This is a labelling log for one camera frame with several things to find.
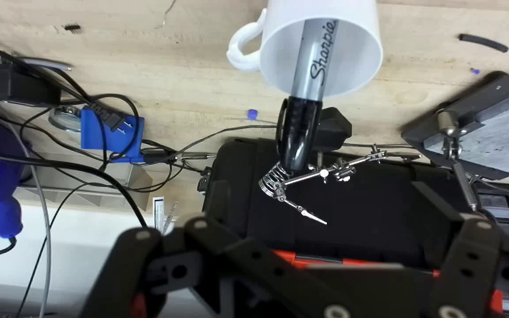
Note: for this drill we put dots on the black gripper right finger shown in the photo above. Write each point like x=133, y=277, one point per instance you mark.
x=463, y=250

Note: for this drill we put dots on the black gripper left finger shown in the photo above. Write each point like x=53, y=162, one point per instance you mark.
x=143, y=268

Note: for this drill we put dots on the grey Sharpie marker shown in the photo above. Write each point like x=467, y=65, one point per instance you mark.
x=300, y=110

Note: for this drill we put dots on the red and black toolbox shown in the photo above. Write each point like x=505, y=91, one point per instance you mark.
x=368, y=218

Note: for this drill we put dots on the blue plastic block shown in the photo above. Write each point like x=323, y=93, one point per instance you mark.
x=125, y=141

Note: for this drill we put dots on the helping hands clip stand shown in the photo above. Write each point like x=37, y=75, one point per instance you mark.
x=277, y=183

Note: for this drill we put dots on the small blue plastic piece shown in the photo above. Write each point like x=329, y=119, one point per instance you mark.
x=253, y=114

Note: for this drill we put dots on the black power adapter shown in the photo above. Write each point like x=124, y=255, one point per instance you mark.
x=16, y=86

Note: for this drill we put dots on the small black strip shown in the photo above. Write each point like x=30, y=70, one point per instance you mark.
x=482, y=42

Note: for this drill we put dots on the white ceramic mug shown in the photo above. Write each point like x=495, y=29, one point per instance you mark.
x=270, y=43

